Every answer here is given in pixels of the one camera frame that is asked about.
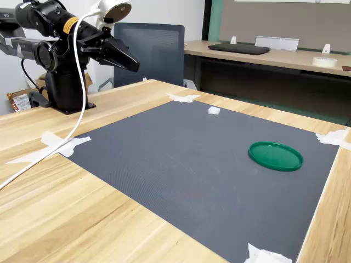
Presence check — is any round green lid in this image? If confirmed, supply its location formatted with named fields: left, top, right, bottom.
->
left=248, top=141, right=304, bottom=173

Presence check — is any dark grey office chair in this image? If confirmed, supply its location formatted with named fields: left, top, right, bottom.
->
left=98, top=22, right=198, bottom=93

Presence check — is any black table clamp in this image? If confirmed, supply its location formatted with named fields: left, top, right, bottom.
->
left=28, top=91, right=53, bottom=108

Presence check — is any white masking tape patch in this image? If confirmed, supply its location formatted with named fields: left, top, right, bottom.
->
left=243, top=243, right=293, bottom=263
left=315, top=129, right=351, bottom=151
left=165, top=92, right=201, bottom=105
left=4, top=130, right=92, bottom=165

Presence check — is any brown cardboard box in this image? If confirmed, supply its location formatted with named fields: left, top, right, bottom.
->
left=5, top=70, right=93, bottom=113

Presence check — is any dark grey mat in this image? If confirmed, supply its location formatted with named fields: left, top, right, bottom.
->
left=65, top=100, right=341, bottom=263

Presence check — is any pale wooden side desk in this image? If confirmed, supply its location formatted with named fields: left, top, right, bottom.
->
left=183, top=40, right=351, bottom=93

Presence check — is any white tape roll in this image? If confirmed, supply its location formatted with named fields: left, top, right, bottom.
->
left=312, top=56, right=338, bottom=67

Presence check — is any white round camera box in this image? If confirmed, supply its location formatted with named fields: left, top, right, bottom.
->
left=97, top=0, right=133, bottom=31

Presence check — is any white camera cable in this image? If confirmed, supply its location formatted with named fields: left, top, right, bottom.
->
left=0, top=7, right=102, bottom=191

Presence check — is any black power cable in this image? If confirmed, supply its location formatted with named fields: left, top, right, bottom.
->
left=21, top=58, right=48, bottom=94

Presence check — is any grey partition with green frame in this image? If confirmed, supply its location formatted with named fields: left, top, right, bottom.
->
left=207, top=0, right=351, bottom=53

